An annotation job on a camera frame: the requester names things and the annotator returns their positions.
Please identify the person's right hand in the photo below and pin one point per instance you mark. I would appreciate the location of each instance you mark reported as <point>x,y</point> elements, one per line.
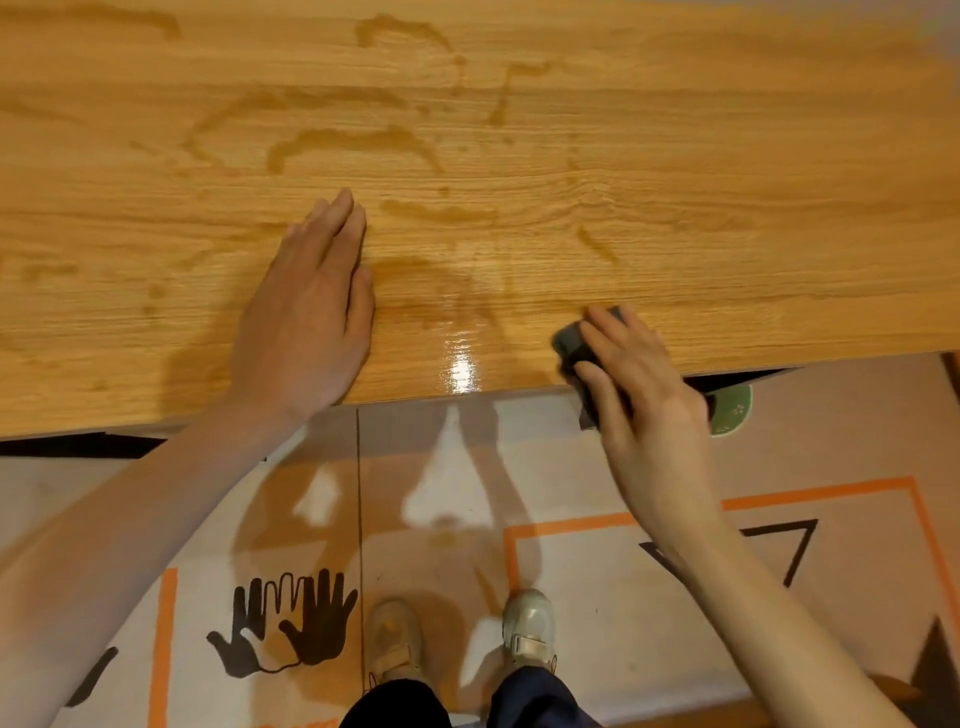
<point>652,435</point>

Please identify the person's left hand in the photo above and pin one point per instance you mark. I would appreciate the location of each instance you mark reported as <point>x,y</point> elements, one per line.
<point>300,337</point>

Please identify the person's right middle finger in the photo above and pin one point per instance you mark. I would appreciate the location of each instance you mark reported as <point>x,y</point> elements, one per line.
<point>619,330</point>

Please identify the person's right thumb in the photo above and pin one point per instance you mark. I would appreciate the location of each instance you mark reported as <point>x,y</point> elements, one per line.
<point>600,397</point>

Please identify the person's left middle finger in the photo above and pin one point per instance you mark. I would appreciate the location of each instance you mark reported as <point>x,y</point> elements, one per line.
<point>330,221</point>

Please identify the person's left thumb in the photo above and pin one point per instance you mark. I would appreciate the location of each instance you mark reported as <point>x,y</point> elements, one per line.
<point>363,315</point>

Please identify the dark grey sponge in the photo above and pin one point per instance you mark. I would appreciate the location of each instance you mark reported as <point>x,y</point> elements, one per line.
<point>571,346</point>

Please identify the person's left forearm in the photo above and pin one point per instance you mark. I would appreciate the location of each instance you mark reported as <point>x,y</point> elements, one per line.
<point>127,540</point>

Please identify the person's right forearm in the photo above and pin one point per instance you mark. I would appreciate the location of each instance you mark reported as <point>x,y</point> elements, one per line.
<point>780,637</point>

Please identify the green round floral disc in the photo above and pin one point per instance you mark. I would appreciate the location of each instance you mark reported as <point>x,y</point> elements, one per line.
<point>731,409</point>

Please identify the beige mat with triangle print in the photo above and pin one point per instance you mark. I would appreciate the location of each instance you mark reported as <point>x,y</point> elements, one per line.
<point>825,450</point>

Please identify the person's beige right shoe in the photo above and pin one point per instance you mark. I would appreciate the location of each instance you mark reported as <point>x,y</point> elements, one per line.
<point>529,626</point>

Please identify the person's beige shoe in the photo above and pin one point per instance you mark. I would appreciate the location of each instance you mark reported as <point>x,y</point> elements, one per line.
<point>529,626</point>
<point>395,645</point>

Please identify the person's beige left shoe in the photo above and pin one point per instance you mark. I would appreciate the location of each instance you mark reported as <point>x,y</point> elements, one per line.
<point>395,645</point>

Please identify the dark blue trousers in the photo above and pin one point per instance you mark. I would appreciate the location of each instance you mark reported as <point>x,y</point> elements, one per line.
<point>397,711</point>

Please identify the black table frame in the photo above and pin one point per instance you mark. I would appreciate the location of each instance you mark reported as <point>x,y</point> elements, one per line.
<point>67,445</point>

